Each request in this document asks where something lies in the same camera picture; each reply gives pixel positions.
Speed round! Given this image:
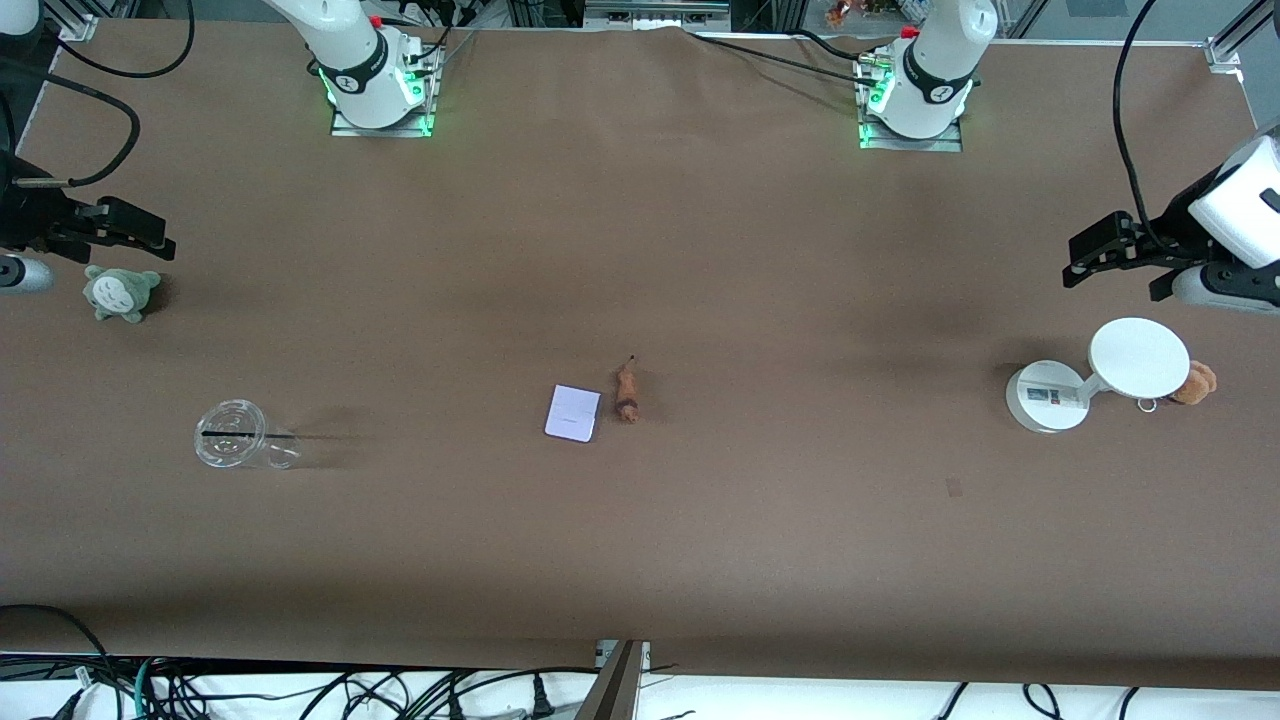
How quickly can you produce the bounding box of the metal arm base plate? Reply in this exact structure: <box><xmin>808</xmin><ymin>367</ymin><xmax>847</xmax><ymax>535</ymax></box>
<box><xmin>858</xmin><ymin>55</ymin><xmax>966</xmax><ymax>153</ymax></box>
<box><xmin>330</xmin><ymin>40</ymin><xmax>443</xmax><ymax>139</ymax></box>

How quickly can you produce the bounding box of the grey green totoro plush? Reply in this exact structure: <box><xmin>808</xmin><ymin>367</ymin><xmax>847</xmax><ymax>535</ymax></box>
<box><xmin>84</xmin><ymin>264</ymin><xmax>162</xmax><ymax>324</ymax></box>

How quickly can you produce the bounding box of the clear plastic cup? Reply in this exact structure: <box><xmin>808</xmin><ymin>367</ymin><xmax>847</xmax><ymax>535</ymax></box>
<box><xmin>193</xmin><ymin>399</ymin><xmax>301</xmax><ymax>471</ymax></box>

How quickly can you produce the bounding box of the brown lion statue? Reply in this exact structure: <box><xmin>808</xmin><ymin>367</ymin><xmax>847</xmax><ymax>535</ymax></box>
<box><xmin>613</xmin><ymin>354</ymin><xmax>643</xmax><ymax>424</ymax></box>

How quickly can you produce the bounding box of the white round stand lamp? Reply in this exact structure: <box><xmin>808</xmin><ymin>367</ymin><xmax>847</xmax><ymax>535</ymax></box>
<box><xmin>1005</xmin><ymin>317</ymin><xmax>1192</xmax><ymax>434</ymax></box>

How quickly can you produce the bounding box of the brown plush keychain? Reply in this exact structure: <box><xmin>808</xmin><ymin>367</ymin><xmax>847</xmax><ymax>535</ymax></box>
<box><xmin>1137</xmin><ymin>360</ymin><xmax>1218</xmax><ymax>413</ymax></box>

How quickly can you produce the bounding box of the white square card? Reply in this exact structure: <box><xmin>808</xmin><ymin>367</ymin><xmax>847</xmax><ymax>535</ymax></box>
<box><xmin>544</xmin><ymin>384</ymin><xmax>602</xmax><ymax>444</ymax></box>

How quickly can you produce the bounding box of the black cable with plug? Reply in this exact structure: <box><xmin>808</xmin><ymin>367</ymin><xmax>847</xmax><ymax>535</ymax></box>
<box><xmin>440</xmin><ymin>670</ymin><xmax>557</xmax><ymax>719</ymax></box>

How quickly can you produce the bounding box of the brown table cover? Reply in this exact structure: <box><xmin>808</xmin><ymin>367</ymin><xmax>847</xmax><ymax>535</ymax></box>
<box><xmin>0</xmin><ymin>20</ymin><xmax>1280</xmax><ymax>691</ymax></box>

